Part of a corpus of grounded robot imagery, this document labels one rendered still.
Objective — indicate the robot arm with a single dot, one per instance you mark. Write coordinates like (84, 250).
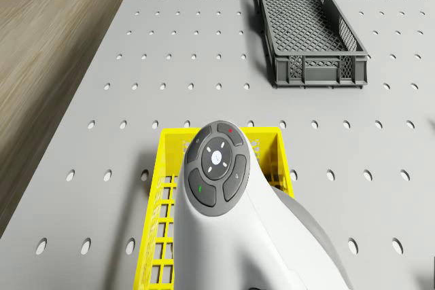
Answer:
(238, 252)

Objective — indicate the dark grey basket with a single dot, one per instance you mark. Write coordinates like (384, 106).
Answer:
(321, 76)

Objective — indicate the yellow basket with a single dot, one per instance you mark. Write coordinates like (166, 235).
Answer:
(170, 132)

